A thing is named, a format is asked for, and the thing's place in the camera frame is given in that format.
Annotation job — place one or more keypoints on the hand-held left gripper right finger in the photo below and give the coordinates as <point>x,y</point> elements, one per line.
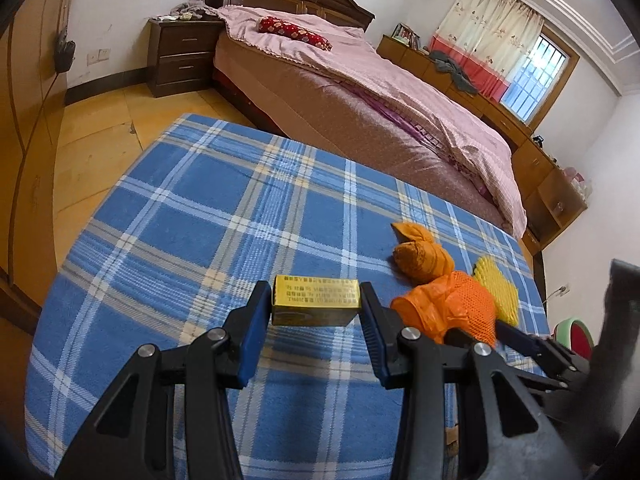
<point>372,330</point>

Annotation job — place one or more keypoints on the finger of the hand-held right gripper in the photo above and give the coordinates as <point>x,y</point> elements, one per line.
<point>547,385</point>
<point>537,347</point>

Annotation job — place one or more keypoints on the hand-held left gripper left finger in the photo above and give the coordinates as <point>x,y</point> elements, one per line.
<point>252,330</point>

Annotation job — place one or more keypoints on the red green watermelon stool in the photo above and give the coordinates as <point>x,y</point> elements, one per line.
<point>575,332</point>

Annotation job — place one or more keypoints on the small yellow box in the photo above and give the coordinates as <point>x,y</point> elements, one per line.
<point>315,300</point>

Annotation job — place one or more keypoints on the yellow foam fruit net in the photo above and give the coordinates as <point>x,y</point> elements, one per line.
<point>492,280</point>

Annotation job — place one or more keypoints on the orange mesh bag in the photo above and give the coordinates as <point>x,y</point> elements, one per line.
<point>450,300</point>

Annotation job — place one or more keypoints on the knotted orange plastic bag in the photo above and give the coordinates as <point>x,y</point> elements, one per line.
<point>420,255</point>

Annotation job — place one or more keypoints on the blue plaid blanket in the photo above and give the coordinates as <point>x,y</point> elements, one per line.
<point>175,235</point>

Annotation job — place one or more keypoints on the white and pink bottles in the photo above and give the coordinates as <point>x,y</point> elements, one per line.
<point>577,180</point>

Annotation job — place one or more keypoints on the long wooden cabinet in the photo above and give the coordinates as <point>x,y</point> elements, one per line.
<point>530,170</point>

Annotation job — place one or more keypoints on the purple frilled cloth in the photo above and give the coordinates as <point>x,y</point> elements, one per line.
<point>415,130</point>

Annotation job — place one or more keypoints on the small black gadget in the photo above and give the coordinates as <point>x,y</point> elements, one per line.
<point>538,139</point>

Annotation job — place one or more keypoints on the pink quilt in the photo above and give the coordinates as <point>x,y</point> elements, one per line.
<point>400,90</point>

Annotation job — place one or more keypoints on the dark wooden bed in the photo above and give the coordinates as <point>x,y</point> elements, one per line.
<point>310,95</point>

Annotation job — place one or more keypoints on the barred window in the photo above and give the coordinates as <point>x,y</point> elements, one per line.
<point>540,80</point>

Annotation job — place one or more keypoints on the grey clothes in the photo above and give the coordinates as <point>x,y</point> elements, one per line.
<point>452,70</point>

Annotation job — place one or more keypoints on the dark wooden nightstand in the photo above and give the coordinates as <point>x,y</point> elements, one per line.
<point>182,55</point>

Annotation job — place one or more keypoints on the row of books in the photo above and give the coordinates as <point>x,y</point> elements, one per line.
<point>406,36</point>

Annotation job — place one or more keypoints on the wooden wardrobe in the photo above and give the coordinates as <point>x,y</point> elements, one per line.
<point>25,135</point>

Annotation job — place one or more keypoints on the red floral pillow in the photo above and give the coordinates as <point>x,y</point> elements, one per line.
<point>295,32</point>

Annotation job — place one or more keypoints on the cream and red curtain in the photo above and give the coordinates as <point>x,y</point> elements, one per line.
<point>485,30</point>

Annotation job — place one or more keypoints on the grey pink cloth pile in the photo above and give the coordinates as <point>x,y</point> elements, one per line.
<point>192,8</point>

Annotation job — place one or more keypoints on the black hanging pouch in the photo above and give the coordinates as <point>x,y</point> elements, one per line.
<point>65,52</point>

